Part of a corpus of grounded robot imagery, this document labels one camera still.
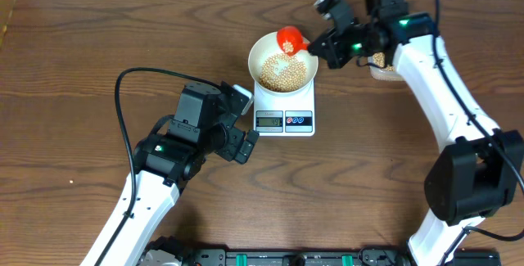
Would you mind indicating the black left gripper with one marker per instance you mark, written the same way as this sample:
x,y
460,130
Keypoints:
x,y
229,150

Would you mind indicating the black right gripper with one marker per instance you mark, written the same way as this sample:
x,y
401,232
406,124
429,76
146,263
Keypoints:
x,y
332,51

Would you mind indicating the red plastic measuring scoop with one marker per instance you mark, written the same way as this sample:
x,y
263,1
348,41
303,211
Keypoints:
x,y
290,40

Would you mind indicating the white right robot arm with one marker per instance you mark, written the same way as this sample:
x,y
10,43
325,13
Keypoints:
x,y
479,166

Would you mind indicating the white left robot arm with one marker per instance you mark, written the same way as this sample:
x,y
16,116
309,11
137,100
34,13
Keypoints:
x,y
163,162

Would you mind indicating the white digital kitchen scale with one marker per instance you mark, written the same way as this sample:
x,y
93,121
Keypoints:
x,y
284,114

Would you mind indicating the soybeans in bowl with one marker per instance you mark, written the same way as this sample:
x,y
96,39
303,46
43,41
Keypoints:
x,y
282,73

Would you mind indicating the beige plastic bowl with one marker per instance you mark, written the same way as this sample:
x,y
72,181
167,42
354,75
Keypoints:
x,y
268,46

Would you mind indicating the clear container of soybeans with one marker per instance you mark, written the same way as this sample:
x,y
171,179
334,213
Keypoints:
x,y
380,71

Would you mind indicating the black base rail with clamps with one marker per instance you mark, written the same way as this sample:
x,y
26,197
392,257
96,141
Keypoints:
x,y
170,251

